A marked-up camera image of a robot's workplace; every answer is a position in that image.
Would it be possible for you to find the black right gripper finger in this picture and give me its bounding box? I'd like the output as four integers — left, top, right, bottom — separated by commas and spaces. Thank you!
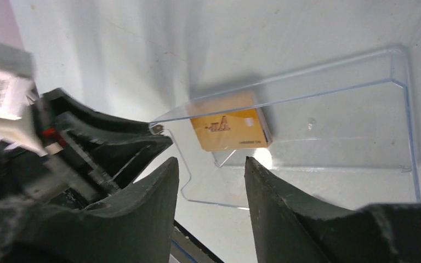
244, 157, 421, 262

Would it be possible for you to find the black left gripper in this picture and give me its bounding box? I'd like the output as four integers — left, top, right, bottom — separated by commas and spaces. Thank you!
0, 88, 179, 262

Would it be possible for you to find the orange credit card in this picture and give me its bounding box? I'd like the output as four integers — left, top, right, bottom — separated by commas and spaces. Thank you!
186, 92, 272, 152

